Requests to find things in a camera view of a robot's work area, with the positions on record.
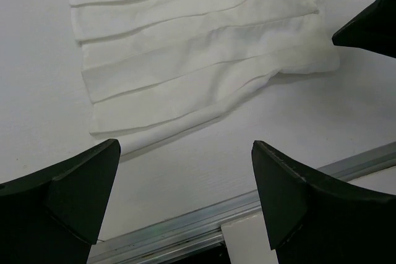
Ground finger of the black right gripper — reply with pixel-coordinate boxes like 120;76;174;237
332;0;395;57

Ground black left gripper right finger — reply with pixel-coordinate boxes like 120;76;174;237
251;141;395;263

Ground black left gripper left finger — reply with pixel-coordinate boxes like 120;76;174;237
1;139;120;263

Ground white pleated skirt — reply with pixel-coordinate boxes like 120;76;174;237
69;0;339;154

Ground aluminium table edge rail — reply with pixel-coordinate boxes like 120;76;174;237
87;143;395;263

